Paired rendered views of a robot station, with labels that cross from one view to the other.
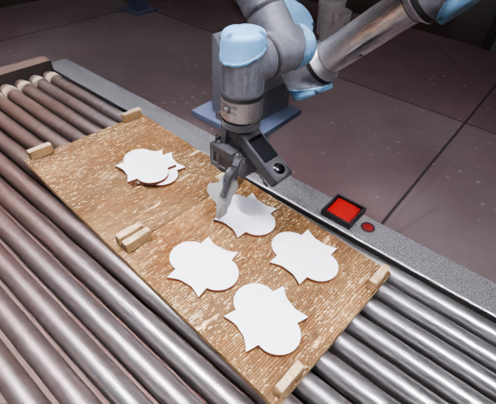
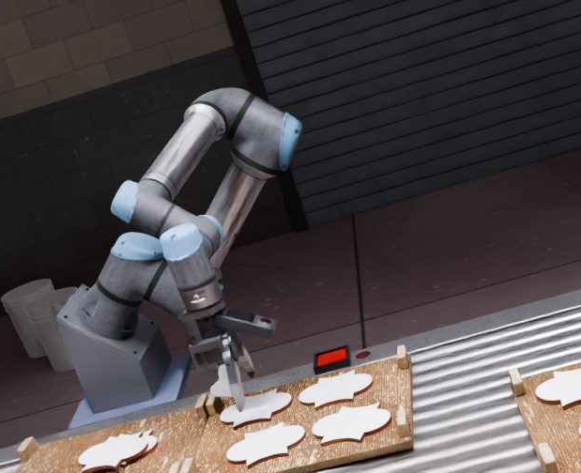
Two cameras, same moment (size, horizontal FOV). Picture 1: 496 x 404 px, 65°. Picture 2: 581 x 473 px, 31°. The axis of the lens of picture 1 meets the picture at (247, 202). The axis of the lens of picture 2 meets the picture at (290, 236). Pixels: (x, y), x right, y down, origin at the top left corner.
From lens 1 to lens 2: 1.37 m
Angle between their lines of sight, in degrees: 37
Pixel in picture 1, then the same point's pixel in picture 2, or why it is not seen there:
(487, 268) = not seen: hidden behind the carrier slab
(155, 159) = (114, 443)
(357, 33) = (221, 217)
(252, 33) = (187, 227)
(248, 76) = (202, 258)
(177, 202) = (182, 447)
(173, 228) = (206, 455)
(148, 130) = (64, 446)
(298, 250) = (328, 389)
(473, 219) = not seen: hidden behind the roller
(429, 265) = (432, 339)
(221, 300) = (307, 444)
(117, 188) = not seen: outside the picture
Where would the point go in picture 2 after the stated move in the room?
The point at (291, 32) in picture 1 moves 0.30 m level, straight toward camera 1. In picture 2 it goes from (200, 221) to (273, 235)
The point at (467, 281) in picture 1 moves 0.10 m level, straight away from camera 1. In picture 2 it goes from (466, 327) to (465, 308)
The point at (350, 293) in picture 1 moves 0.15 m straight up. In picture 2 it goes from (394, 378) to (372, 307)
